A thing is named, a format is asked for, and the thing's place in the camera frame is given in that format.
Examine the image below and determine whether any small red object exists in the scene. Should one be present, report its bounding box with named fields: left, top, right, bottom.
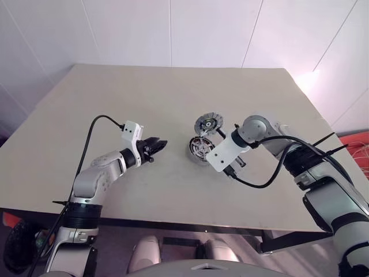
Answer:
left=2, top=212, right=22, bottom=227

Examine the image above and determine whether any white cord bundle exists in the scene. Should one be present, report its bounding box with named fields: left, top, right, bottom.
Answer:
left=345, top=143, right=369, bottom=171

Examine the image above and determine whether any motor stator base with windings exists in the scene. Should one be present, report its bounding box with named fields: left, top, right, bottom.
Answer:
left=187, top=136, right=217, bottom=164

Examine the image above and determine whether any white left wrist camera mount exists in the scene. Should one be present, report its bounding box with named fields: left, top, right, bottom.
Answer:
left=120, top=121, right=145, bottom=169

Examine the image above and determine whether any grey rounded shape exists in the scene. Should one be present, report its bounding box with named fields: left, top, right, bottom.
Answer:
left=203, top=239, right=240, bottom=264
left=128, top=235, right=161, bottom=274

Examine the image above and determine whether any black table frame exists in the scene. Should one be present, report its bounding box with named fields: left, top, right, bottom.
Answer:
left=97, top=221, right=335, bottom=255

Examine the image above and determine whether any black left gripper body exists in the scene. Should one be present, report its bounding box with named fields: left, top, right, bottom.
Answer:
left=134, top=137, right=159, bottom=166

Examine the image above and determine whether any orange object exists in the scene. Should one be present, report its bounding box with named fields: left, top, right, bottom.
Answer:
left=337, top=134, right=369, bottom=174

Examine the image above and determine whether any grey robot torso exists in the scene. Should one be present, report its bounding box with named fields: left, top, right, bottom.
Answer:
left=152, top=259, right=274, bottom=277

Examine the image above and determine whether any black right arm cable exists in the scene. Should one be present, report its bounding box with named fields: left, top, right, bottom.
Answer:
left=224, top=135, right=369, bottom=208

